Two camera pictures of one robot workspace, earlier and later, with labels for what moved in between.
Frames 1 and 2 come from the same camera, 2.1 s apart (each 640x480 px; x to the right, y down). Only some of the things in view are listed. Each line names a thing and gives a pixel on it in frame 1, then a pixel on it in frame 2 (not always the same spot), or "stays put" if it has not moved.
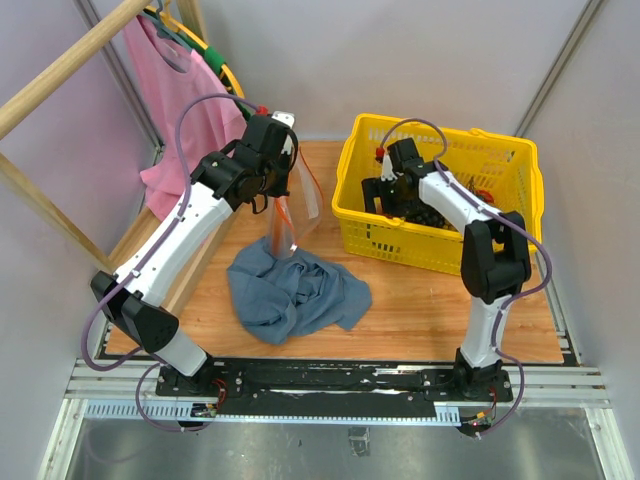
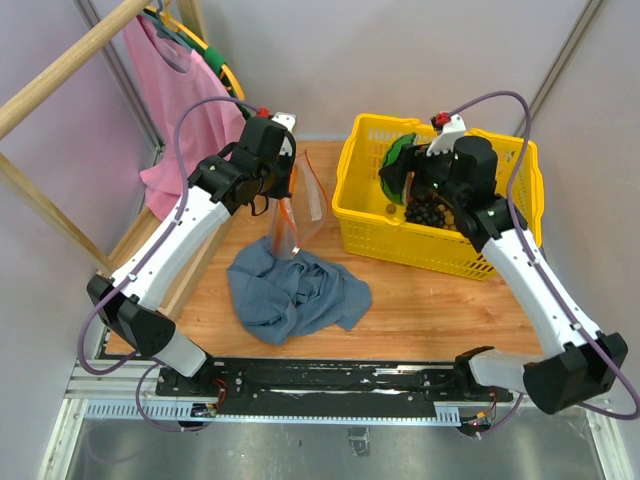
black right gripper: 374,188 -> 412,159
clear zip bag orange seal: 293,217 stays put
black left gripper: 281,188 stays put
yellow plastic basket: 501,173 stays put
